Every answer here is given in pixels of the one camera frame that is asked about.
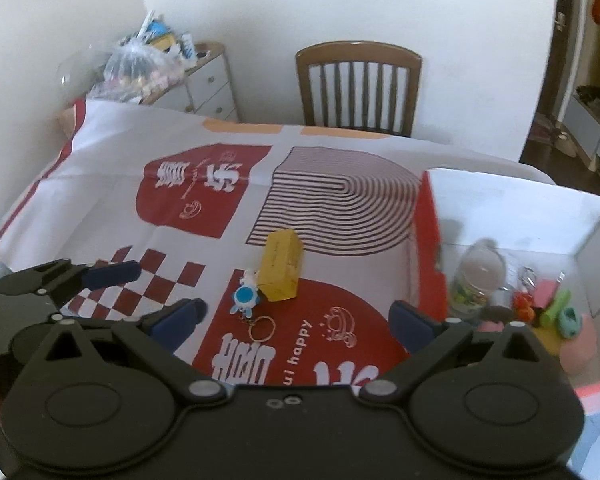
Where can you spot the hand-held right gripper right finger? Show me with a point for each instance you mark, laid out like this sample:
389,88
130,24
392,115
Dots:
410,327

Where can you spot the red cardboard box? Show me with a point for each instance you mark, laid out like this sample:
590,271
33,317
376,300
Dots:
430,240

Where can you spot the yellow rectangular box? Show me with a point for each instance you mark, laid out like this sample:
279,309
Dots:
280,265

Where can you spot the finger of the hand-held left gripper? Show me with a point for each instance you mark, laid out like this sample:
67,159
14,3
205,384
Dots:
115,272

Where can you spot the slippers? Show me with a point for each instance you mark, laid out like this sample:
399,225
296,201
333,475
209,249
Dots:
566,142

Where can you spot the clear glass bowl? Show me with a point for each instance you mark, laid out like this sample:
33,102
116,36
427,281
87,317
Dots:
75,70

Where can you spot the pink round case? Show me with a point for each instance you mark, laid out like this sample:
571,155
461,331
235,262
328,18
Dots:
580,350

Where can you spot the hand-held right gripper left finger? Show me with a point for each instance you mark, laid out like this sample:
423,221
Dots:
177,322

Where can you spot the brown cardboard box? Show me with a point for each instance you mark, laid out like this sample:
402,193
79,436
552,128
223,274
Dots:
67,120

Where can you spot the toothpick jar with green lid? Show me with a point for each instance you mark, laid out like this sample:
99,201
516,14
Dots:
480,270

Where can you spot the white tube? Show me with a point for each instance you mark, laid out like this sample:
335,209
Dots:
187,45

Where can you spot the blue yellow packet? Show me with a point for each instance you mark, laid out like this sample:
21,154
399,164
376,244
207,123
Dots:
160,35

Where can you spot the pink toy with blue cap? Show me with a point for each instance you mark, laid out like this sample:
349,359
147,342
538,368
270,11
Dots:
490,327

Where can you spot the pink binder clip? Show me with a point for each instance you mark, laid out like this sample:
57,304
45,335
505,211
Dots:
545,292

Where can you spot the clear plastic bag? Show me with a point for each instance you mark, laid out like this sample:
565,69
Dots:
135,70

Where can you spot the green marker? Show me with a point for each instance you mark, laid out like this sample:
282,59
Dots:
555,307

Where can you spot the small white drawer cabinet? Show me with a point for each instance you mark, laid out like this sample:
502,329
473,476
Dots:
205,85

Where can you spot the red white printed tablecloth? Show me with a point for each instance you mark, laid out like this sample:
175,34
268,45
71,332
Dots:
105,160

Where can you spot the yellow oval tag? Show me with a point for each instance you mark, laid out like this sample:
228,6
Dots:
547,340

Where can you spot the wooden chair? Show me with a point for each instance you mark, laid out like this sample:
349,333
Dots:
357,60

